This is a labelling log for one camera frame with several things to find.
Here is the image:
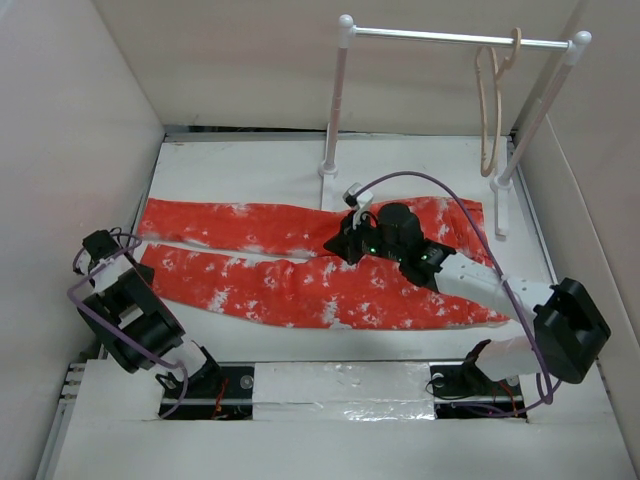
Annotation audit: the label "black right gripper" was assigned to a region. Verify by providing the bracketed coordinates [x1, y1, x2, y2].
[323, 209, 405, 266]

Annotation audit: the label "orange white tie-dye trousers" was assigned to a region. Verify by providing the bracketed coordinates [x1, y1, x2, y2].
[138, 198, 505, 330]

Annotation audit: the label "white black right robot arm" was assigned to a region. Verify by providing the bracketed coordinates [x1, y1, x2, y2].
[324, 203, 611, 394]

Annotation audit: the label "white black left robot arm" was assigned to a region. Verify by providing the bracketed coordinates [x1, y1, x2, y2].
[68, 229, 224, 399]

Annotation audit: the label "wooden clothes hanger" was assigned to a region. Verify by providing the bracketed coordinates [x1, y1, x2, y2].
[474, 27, 523, 177]

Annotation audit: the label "white clothes rack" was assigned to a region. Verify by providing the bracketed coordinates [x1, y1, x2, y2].
[318, 14, 593, 237]

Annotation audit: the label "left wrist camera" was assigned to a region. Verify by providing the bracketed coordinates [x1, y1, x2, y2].
[72, 248, 100, 276]

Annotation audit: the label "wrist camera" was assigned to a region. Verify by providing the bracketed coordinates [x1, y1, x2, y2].
[72, 248, 100, 276]
[343, 183, 374, 230]

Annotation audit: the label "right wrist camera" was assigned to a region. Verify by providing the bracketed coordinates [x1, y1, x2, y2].
[343, 183, 374, 230]

